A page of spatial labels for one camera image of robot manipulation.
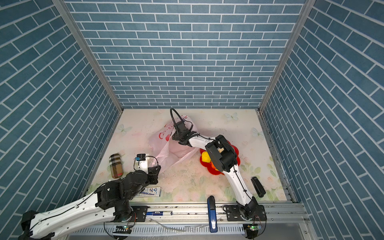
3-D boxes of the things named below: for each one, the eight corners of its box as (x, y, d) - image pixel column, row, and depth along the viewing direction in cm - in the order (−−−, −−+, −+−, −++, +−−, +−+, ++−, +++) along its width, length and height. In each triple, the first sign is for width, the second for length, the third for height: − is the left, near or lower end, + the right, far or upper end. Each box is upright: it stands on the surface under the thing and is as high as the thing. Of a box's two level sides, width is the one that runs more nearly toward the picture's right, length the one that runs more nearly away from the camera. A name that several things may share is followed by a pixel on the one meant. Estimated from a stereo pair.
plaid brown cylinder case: (114, 180, 87) (111, 177, 84) (111, 158, 96) (108, 155, 93) (124, 175, 89) (122, 173, 86) (120, 154, 98) (118, 151, 95)
